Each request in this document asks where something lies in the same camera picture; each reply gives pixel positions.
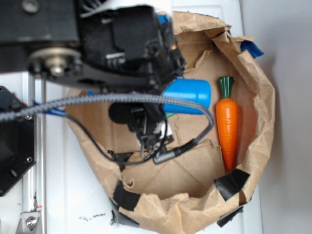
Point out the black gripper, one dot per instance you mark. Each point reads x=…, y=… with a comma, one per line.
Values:
x=131, y=52

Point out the blue plastic bottle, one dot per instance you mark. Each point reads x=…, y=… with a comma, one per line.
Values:
x=195, y=90

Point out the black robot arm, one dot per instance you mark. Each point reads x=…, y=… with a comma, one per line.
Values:
x=44, y=37

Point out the green rectangular block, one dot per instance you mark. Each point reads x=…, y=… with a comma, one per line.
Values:
x=168, y=115

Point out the orange toy carrot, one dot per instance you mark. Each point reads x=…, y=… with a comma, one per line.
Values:
x=227, y=121

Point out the brown paper bag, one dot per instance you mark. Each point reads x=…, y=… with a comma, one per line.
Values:
x=186, y=194

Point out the aluminium frame rail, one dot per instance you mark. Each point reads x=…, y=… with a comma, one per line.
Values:
x=33, y=182

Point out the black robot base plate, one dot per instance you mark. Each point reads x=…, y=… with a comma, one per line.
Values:
x=17, y=151

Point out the metal corner bracket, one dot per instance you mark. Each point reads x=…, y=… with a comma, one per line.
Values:
x=29, y=223

